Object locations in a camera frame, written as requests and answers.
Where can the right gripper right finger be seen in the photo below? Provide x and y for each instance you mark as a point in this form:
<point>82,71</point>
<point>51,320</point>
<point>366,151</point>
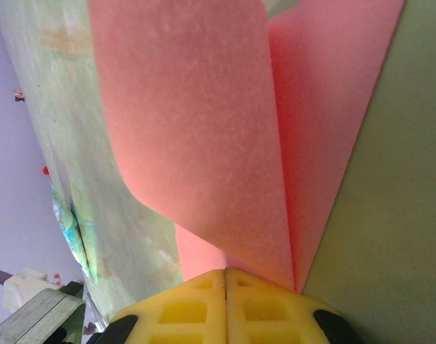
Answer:
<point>268,315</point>

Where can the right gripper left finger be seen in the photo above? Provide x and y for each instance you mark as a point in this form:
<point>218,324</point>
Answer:
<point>189,311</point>

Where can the pink paper sheet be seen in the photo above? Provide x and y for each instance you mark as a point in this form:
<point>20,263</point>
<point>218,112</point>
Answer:
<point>203,125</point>

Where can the teal plastic packet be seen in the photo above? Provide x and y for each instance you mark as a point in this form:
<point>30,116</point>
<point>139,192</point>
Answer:
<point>74,233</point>

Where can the white round knob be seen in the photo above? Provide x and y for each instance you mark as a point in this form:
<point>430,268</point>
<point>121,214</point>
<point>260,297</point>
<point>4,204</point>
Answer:
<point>28,286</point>

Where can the aluminium frame post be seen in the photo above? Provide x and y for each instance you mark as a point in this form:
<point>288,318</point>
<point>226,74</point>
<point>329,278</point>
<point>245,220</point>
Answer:
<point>35,315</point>

